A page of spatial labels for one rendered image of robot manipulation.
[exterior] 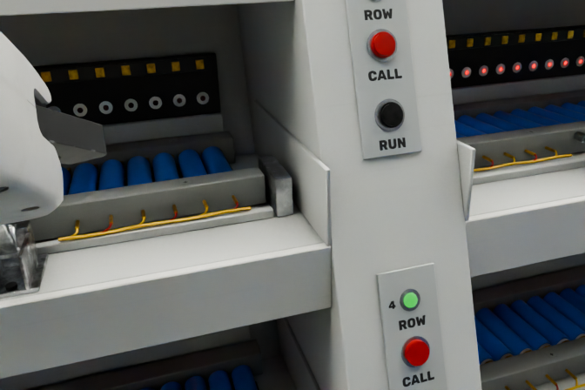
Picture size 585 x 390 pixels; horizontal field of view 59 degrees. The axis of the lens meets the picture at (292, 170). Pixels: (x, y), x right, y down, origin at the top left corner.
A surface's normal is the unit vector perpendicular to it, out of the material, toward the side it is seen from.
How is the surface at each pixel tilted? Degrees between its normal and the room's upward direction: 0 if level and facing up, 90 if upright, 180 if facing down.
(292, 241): 18
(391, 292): 90
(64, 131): 84
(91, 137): 84
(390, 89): 90
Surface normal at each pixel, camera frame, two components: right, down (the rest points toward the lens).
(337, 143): 0.26, 0.03
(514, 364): -0.04, -0.93
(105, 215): 0.32, 0.33
